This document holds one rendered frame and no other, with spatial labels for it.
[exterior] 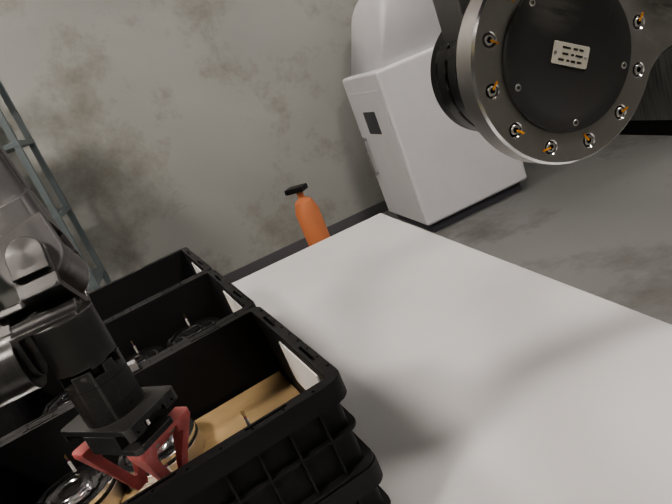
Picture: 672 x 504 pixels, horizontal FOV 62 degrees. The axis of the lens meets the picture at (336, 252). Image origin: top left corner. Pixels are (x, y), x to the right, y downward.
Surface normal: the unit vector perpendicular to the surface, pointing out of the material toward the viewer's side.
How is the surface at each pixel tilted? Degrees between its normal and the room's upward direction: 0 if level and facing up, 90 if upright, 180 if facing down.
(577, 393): 0
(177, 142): 90
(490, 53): 90
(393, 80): 90
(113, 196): 90
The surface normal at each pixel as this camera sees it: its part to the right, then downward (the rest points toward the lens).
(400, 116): 0.30, 0.21
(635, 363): -0.36, -0.88
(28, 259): 0.04, -0.33
